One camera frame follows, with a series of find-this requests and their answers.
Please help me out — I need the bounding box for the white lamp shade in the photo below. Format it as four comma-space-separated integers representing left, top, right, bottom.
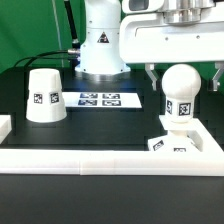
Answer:
26, 68, 67, 123

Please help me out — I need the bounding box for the white fence frame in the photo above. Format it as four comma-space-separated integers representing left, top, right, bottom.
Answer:
0, 118, 224, 176

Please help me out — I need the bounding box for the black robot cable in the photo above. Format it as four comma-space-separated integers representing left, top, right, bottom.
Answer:
13, 49, 82, 69

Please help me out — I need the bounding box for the thin grey cable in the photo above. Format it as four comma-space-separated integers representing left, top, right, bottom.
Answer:
51, 0, 64, 69

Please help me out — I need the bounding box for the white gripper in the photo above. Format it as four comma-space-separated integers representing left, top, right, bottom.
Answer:
119, 0, 224, 92

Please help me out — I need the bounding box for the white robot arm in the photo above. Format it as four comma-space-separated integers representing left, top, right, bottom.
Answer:
76, 0, 224, 90

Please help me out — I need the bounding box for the black cable conduit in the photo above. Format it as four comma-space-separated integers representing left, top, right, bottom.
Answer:
63, 0, 81, 48

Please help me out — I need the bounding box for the white lamp bulb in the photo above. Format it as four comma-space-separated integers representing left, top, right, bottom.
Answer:
162, 64, 201, 123

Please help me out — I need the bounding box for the white lamp base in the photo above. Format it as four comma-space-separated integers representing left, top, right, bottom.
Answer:
147, 115, 202, 153

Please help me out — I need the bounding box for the white marker sheet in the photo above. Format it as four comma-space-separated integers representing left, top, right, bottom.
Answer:
62, 92, 141, 109

